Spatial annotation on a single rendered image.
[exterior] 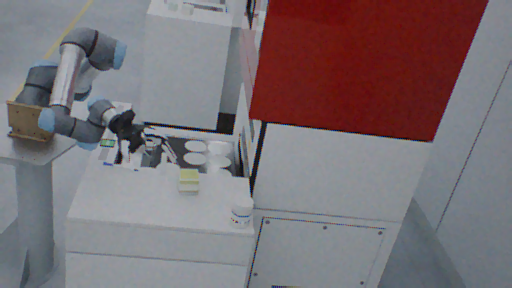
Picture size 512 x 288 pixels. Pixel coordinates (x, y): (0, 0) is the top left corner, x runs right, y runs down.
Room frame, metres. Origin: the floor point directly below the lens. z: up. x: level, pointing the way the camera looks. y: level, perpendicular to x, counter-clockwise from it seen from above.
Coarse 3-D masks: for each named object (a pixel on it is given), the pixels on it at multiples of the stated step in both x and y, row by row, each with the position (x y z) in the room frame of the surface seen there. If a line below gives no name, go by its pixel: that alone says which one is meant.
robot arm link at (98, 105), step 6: (96, 96) 1.65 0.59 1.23; (102, 96) 1.66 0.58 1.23; (90, 102) 1.62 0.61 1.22; (96, 102) 1.62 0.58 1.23; (102, 102) 1.62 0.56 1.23; (108, 102) 1.63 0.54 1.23; (90, 108) 1.61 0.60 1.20; (96, 108) 1.60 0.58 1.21; (102, 108) 1.59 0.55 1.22; (108, 108) 1.59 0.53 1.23; (90, 114) 1.60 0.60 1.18; (96, 114) 1.59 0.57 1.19; (102, 114) 1.57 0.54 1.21; (96, 120) 1.58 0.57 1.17
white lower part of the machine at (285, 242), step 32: (256, 224) 1.75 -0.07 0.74; (288, 224) 1.77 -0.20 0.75; (320, 224) 1.79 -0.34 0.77; (352, 224) 1.82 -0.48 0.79; (384, 224) 1.84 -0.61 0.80; (256, 256) 1.75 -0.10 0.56; (288, 256) 1.78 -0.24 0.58; (320, 256) 1.80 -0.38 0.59; (352, 256) 1.83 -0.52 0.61; (384, 256) 1.85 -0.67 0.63
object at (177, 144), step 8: (168, 136) 2.05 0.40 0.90; (160, 144) 1.97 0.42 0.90; (168, 144) 1.98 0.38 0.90; (176, 144) 2.00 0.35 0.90; (184, 144) 2.01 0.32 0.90; (208, 144) 2.05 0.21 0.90; (224, 144) 2.08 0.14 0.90; (232, 144) 2.10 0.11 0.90; (160, 152) 1.90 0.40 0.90; (176, 152) 1.93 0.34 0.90; (184, 152) 1.94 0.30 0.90; (200, 152) 1.97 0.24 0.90; (208, 152) 1.98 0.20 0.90; (232, 152) 2.02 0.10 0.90; (160, 160) 1.84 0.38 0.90; (168, 160) 1.85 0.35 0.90; (176, 160) 1.86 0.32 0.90; (184, 160) 1.88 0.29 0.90; (208, 160) 1.92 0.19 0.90; (232, 160) 1.95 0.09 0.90; (184, 168) 1.81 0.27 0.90; (192, 168) 1.83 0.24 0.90; (200, 168) 1.84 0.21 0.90; (208, 168) 1.85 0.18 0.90; (224, 168) 1.88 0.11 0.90; (232, 168) 1.89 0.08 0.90; (232, 176) 1.83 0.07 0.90
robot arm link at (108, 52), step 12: (96, 36) 1.88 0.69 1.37; (108, 36) 1.93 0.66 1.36; (96, 48) 1.86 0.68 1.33; (108, 48) 1.89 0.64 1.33; (120, 48) 1.92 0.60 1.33; (84, 60) 1.99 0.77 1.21; (96, 60) 1.88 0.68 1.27; (108, 60) 1.89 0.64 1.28; (120, 60) 1.90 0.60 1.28; (84, 72) 1.99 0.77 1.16; (96, 72) 1.97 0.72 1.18; (84, 84) 2.05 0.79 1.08; (84, 96) 2.11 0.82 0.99
